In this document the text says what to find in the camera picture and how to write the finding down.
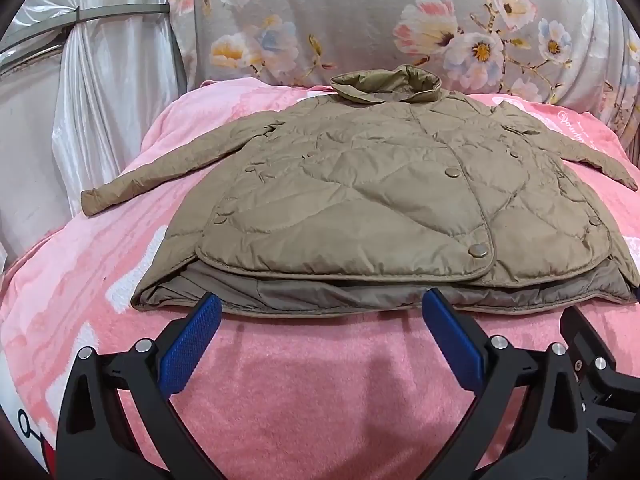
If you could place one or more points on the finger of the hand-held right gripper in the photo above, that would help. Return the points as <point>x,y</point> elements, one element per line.
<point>587,340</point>

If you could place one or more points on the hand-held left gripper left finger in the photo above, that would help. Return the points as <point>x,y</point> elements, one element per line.
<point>192,342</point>

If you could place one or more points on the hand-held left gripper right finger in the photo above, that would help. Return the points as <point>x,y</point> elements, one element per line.
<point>452,340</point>

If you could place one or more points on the tan quilted jacket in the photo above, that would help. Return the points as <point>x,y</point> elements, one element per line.
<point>360,185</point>

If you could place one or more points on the pink printed blanket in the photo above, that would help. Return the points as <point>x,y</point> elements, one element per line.
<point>310,400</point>

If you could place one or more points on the white satin curtain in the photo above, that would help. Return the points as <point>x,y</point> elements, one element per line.
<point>100,110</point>

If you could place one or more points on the grey floral quilt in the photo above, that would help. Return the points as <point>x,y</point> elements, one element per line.
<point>360,15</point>

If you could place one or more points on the grey curtain tie band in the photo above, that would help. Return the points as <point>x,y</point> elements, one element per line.
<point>115,13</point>

